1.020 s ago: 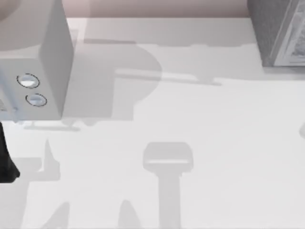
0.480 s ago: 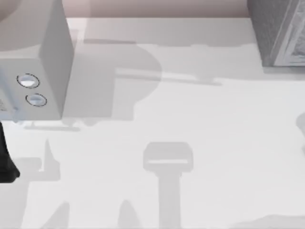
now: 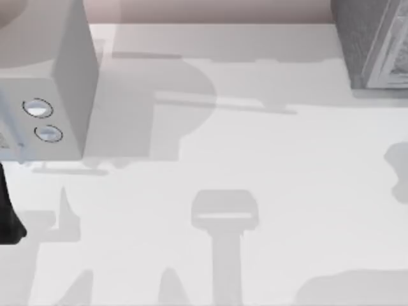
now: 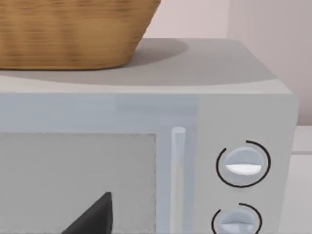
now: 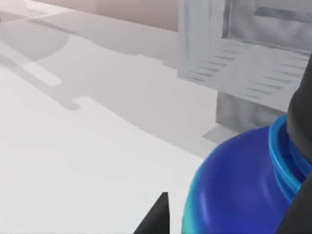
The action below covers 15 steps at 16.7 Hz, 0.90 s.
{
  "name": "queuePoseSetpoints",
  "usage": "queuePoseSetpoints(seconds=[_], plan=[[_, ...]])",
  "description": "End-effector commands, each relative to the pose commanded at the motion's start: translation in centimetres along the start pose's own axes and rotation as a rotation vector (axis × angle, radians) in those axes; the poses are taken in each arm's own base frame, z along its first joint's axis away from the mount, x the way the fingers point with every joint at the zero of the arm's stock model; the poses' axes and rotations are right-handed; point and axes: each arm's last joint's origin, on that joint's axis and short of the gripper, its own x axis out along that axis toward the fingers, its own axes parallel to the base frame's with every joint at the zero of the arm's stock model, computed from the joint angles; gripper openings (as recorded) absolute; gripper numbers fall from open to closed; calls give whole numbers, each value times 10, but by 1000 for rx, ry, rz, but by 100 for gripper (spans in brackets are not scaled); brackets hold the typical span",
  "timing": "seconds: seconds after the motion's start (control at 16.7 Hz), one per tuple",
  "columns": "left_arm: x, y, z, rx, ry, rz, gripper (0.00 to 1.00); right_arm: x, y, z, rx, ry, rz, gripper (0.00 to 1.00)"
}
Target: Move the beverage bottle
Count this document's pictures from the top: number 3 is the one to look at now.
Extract round microwave knob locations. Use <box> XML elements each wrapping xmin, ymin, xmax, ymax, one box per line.
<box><xmin>34</xmin><ymin>124</ymin><xmax>64</xmax><ymax>143</ymax></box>
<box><xmin>22</xmin><ymin>98</ymin><xmax>54</xmax><ymax>119</ymax></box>

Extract grey cabinet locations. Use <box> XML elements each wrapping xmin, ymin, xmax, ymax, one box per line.
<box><xmin>330</xmin><ymin>0</ymin><xmax>408</xmax><ymax>91</ymax></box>

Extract pale microwave oven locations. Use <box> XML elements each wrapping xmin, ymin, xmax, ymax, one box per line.
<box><xmin>0</xmin><ymin>0</ymin><xmax>99</xmax><ymax>164</ymax></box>

